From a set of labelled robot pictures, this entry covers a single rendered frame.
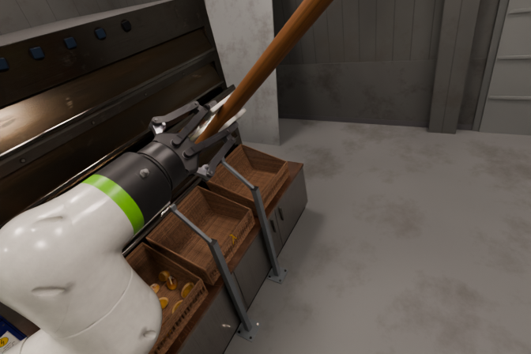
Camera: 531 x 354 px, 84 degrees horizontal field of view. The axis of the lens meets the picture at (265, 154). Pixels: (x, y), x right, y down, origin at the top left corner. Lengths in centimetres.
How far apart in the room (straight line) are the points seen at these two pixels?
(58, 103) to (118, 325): 144
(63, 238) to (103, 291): 7
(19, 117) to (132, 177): 133
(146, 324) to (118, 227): 13
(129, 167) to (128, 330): 19
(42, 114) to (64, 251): 139
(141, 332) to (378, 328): 211
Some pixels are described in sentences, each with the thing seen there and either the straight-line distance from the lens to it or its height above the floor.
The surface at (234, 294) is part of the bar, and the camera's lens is 208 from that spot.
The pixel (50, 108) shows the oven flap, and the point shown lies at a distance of 173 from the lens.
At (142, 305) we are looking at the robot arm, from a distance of 43.
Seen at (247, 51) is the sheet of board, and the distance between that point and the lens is 421.
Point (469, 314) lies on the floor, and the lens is 261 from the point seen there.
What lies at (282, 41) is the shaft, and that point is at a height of 208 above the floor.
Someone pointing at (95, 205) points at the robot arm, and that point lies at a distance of 38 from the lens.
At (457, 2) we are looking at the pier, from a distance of 384.
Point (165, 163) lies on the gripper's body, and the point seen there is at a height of 197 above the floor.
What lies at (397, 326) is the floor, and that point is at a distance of 246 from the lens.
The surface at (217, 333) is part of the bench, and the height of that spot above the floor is 30.
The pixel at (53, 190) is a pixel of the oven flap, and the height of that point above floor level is 147.
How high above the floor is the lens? 217
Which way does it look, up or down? 32 degrees down
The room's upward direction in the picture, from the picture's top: 13 degrees counter-clockwise
